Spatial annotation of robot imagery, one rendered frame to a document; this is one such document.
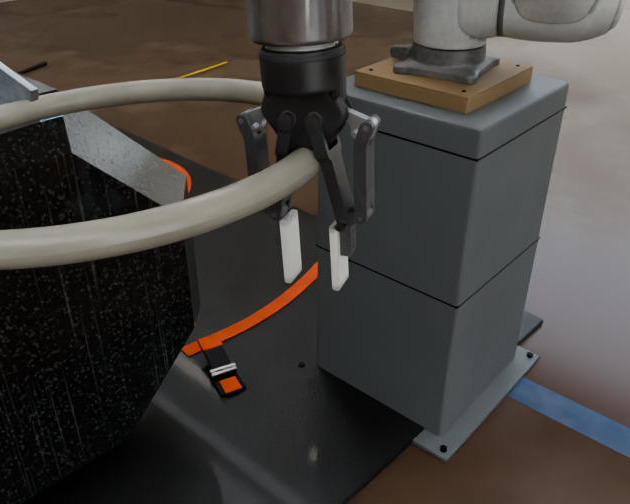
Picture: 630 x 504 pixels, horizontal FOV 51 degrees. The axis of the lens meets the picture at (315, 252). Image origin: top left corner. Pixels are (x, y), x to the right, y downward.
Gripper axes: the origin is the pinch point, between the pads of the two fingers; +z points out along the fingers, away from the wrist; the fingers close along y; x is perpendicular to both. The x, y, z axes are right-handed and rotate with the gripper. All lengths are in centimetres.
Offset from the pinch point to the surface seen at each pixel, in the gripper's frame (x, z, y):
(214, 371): -66, 78, 60
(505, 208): -82, 29, -9
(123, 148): -47, 9, 60
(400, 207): -72, 27, 11
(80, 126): -39, 3, 62
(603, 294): -151, 87, -35
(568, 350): -117, 87, -27
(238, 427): -53, 83, 47
